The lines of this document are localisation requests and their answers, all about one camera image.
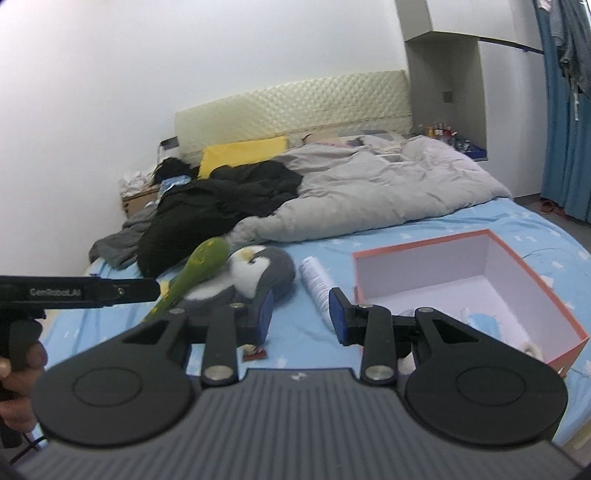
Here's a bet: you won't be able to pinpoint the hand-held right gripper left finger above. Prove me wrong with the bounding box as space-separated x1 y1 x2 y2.
121 289 276 387

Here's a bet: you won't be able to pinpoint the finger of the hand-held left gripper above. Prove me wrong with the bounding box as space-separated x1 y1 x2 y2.
107 277 162 306

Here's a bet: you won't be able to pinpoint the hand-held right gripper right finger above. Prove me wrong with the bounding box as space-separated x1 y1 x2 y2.
327 287 481 387

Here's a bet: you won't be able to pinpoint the pink cardboard box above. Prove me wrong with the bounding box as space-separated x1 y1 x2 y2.
352 229 591 380

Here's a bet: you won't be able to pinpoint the blue face mask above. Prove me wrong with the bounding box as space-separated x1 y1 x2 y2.
462 311 507 343

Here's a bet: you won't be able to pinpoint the beige hair scrunchie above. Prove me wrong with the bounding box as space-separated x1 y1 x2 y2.
517 342 546 364

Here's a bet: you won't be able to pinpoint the person's left hand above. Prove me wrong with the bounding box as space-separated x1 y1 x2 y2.
0 340 49 433

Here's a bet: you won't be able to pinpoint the grey penguin plush toy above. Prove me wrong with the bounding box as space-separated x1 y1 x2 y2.
178 246 297 320

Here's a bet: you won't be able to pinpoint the white rolled cloth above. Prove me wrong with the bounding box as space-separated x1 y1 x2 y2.
299 256 345 326

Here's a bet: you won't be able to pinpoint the dark grey cloth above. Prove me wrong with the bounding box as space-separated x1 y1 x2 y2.
89 203 160 269

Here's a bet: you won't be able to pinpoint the long green plush toy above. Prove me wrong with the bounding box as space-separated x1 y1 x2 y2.
139 236 231 326

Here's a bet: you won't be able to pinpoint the wooden nightstand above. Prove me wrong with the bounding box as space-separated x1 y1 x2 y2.
121 185 163 218

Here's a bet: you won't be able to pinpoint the black clothing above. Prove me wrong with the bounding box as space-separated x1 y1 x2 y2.
137 157 304 278

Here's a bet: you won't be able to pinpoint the white crumpled tissues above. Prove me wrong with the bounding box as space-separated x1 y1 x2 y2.
119 170 156 195

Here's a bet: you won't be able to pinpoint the grey duvet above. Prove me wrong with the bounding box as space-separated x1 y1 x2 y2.
226 134 511 243

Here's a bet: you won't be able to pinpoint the yellow pillow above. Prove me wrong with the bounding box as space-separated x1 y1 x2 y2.
199 136 290 179

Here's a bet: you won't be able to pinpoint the patterned pillow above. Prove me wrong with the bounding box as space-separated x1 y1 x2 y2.
302 129 403 149

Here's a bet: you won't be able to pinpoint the cream padded headboard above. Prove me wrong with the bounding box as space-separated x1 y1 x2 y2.
174 69 413 160

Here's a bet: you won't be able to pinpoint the row of small bottles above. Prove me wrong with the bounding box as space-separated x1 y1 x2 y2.
417 122 472 149

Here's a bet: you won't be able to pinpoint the blue printed bed sheet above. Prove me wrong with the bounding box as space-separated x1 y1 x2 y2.
44 196 591 462

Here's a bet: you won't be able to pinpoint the blue curtain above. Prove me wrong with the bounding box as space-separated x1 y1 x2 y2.
534 0 591 220

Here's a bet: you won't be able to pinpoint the grey hanging clothes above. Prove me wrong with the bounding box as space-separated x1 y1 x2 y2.
549 0 591 99

